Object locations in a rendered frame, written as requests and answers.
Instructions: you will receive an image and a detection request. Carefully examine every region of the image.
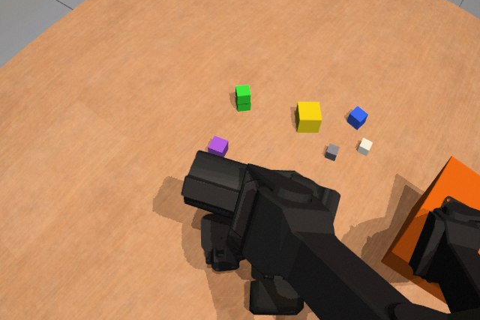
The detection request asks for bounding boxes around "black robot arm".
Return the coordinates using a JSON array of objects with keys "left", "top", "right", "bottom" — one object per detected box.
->
[{"left": 181, "top": 150, "right": 480, "bottom": 320}]

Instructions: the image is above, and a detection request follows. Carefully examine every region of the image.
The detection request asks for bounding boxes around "small white block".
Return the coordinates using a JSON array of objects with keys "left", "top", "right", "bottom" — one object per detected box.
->
[{"left": 358, "top": 138, "right": 372, "bottom": 156}]

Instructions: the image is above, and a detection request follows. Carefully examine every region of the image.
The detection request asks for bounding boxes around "green block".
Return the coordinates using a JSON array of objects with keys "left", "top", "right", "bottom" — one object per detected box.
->
[
  {"left": 235, "top": 85, "right": 251, "bottom": 104},
  {"left": 236, "top": 100, "right": 251, "bottom": 112}
]

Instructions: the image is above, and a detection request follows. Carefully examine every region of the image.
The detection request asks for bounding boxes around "blue cube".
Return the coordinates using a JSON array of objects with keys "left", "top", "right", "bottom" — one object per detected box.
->
[{"left": 346, "top": 106, "right": 368, "bottom": 130}]

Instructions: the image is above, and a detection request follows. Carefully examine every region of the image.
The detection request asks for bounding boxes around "purple cube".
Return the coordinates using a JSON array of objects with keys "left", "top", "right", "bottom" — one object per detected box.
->
[{"left": 208, "top": 136, "right": 229, "bottom": 157}]

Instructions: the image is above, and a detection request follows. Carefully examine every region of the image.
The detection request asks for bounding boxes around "yellow block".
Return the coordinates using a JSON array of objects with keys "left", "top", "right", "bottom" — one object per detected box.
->
[{"left": 295, "top": 102, "right": 322, "bottom": 133}]

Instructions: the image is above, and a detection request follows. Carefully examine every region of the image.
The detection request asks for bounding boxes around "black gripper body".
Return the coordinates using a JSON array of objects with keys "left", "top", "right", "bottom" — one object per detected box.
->
[{"left": 249, "top": 275, "right": 304, "bottom": 316}]

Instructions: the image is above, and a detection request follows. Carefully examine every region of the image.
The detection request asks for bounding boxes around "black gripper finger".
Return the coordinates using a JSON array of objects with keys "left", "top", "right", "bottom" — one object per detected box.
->
[{"left": 251, "top": 265, "right": 268, "bottom": 280}]

